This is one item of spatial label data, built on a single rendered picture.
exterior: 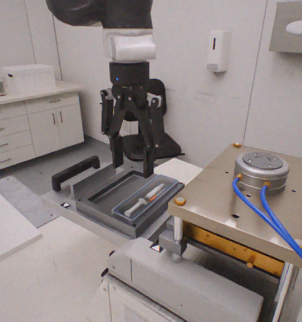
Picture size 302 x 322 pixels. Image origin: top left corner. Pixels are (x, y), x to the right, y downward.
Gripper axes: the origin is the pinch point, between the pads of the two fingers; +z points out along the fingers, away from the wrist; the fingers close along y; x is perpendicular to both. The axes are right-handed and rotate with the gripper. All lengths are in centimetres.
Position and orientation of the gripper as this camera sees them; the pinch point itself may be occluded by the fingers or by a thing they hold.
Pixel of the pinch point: (132, 159)
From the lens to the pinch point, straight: 59.4
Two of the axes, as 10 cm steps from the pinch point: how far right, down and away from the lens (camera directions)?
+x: -5.4, 3.7, -7.5
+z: 0.1, 9.0, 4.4
